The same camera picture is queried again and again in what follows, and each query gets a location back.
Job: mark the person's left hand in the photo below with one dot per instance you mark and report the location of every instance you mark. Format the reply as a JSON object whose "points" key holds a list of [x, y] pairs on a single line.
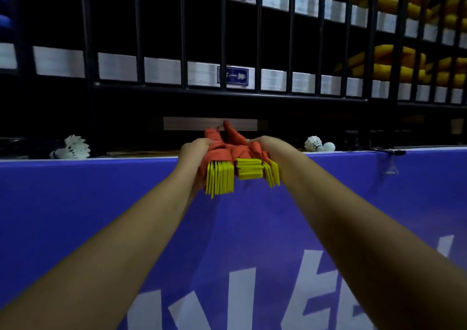
{"points": [[191, 155]]}

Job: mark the person's right hand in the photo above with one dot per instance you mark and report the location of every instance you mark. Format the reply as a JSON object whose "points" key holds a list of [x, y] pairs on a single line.
{"points": [[270, 147]]}

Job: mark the person's left fingers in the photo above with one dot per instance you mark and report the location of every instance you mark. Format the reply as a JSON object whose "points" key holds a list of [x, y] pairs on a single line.
{"points": [[201, 142]]}

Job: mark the person's right fingers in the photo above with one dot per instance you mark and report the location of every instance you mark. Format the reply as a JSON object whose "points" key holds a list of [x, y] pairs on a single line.
{"points": [[256, 140]]}

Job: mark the red cloth with yellow fringe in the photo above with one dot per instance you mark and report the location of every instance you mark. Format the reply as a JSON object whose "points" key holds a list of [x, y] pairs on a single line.
{"points": [[233, 158]]}

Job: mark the person's left forearm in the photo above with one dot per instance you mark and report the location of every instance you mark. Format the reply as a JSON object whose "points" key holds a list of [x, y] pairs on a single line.
{"points": [[109, 253]]}

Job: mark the person's right forearm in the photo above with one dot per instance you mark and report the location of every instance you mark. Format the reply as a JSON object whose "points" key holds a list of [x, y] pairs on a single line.
{"points": [[365, 245]]}

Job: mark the brown wooden plank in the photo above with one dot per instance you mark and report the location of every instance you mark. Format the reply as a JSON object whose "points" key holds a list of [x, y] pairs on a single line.
{"points": [[189, 124]]}

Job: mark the white feather shuttlecock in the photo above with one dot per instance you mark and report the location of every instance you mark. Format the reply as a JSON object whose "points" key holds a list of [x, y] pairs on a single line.
{"points": [[329, 147], [313, 143]]}

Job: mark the blue rectangular sign plate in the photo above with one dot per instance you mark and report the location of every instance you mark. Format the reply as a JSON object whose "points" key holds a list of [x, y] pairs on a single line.
{"points": [[236, 75]]}

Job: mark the black metal railing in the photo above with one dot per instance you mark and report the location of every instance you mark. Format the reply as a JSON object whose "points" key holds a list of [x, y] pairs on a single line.
{"points": [[222, 48]]}

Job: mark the bunch of white feather shuttlecocks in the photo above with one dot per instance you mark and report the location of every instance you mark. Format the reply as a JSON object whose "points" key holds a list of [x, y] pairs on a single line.
{"points": [[74, 148]]}

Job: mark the black clip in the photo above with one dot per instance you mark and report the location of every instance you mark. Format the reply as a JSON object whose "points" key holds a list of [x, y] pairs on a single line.
{"points": [[393, 152]]}

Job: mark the blue court barrier board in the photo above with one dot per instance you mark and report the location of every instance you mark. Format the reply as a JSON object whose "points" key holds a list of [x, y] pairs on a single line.
{"points": [[73, 213]]}

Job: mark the rows of yellow stadium seats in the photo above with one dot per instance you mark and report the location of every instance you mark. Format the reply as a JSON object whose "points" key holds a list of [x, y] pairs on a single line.
{"points": [[386, 63]]}

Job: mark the blue stadium seats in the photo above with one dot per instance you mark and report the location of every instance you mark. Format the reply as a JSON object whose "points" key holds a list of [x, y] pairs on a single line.
{"points": [[4, 15]]}

